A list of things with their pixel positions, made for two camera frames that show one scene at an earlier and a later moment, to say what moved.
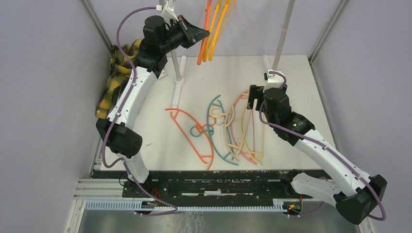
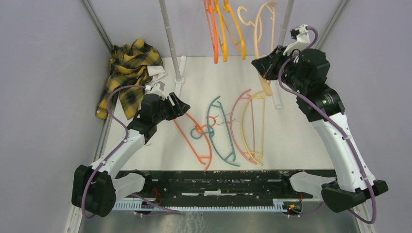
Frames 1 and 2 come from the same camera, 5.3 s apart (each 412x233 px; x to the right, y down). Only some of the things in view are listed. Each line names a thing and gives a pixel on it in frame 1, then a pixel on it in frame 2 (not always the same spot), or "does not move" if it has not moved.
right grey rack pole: x=283 y=34 does not move
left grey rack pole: x=179 y=79 does not move
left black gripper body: x=180 y=35 -> x=167 y=111
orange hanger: x=207 y=26 -> x=210 y=14
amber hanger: x=229 y=5 -> x=240 y=45
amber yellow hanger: x=212 y=30 -> x=220 y=14
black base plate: x=208 y=184 does not move
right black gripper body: x=257 y=92 -> x=290 y=77
